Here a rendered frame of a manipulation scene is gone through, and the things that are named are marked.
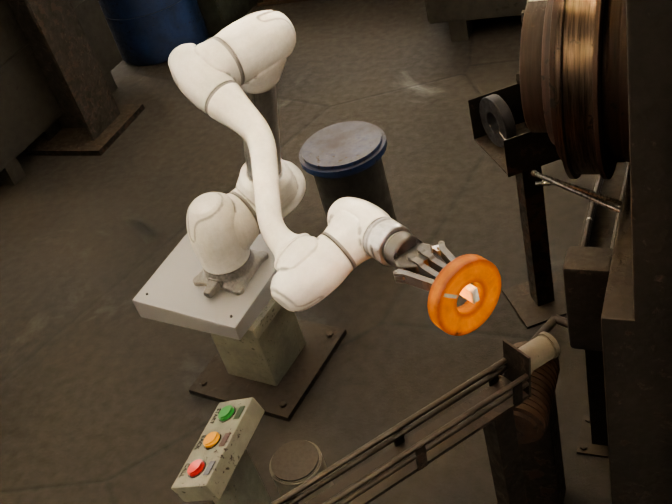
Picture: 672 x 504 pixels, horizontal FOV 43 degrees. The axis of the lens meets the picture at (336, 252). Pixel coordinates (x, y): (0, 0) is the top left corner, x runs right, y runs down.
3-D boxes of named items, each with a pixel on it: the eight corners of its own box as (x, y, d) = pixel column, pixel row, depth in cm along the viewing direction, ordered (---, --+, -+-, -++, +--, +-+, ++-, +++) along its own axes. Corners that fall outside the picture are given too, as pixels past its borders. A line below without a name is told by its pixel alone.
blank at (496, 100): (486, 117, 256) (476, 121, 256) (491, 82, 243) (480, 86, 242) (513, 154, 249) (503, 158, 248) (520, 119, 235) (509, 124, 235)
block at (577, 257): (623, 328, 189) (620, 245, 174) (619, 355, 183) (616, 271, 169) (574, 324, 193) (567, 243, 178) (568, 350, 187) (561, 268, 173)
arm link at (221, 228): (190, 260, 261) (165, 207, 246) (236, 227, 267) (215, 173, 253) (220, 283, 250) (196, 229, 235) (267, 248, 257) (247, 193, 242)
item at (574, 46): (625, 101, 200) (619, -102, 171) (598, 226, 168) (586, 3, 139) (596, 102, 203) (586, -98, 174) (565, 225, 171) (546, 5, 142)
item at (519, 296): (551, 262, 294) (532, 77, 250) (587, 309, 273) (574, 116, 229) (496, 282, 293) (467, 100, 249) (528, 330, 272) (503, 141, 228)
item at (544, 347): (560, 362, 176) (561, 340, 172) (528, 382, 172) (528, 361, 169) (539, 347, 180) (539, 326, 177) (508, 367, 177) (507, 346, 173)
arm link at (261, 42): (228, 213, 266) (281, 176, 274) (262, 245, 259) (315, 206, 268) (197, 24, 201) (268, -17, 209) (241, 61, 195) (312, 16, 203)
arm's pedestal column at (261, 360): (190, 393, 285) (156, 328, 266) (252, 312, 310) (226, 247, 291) (289, 421, 265) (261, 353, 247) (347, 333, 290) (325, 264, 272)
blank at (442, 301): (483, 339, 163) (471, 331, 166) (513, 265, 160) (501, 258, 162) (426, 333, 153) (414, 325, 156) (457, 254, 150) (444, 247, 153)
